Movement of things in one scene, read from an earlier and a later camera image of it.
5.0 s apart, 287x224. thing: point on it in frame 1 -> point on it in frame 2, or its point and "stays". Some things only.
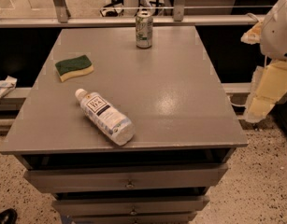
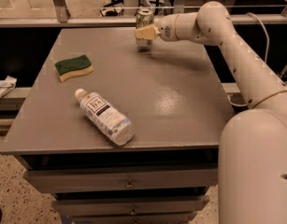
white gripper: (278, 35) -> (165, 28)
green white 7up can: (144, 30) stays
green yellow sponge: (69, 68) stays
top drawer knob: (130, 185) stays
